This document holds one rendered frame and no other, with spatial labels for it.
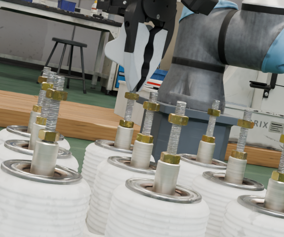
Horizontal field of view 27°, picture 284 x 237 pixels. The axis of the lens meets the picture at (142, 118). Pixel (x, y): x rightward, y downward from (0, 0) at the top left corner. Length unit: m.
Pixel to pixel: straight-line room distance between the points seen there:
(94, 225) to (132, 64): 0.22
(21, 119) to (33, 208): 2.04
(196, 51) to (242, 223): 0.69
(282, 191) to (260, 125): 2.43
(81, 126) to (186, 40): 1.42
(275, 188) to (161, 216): 0.13
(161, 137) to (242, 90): 1.96
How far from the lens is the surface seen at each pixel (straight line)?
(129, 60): 0.77
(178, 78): 1.23
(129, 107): 0.79
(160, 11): 0.79
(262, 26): 1.18
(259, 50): 1.18
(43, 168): 0.54
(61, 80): 0.54
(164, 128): 1.21
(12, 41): 8.99
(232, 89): 3.11
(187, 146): 1.21
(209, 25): 1.23
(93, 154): 0.77
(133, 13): 0.76
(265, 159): 2.99
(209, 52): 1.23
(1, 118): 2.53
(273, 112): 3.13
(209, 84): 1.23
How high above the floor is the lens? 0.37
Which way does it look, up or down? 5 degrees down
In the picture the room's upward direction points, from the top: 11 degrees clockwise
